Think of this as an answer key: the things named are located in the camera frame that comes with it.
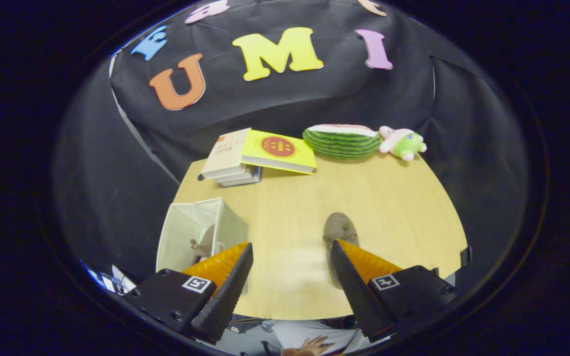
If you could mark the green and pink plush toy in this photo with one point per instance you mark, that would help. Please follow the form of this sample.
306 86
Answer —
406 143

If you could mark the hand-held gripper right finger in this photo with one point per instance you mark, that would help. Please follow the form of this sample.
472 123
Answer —
359 296

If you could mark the brown fuzzy shoe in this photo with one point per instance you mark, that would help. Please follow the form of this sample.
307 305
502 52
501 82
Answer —
206 244
339 227

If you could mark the black table clamp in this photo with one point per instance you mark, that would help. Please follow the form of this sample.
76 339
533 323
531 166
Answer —
465 256

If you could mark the watermelon slice plush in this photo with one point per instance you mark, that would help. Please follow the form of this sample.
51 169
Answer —
342 146

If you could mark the beige book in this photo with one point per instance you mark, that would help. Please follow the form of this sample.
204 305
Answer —
225 153

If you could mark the thin grey book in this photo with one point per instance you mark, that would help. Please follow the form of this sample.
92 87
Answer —
238 177

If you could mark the yellow book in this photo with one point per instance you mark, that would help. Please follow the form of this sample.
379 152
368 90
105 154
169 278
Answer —
295 158

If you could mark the pale green fabric storage box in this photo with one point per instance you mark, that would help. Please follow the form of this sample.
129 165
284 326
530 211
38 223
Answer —
186 222

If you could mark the thin blue book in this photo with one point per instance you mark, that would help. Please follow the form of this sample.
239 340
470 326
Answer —
245 182

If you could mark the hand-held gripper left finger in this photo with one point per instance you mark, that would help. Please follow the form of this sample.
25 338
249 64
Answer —
228 296

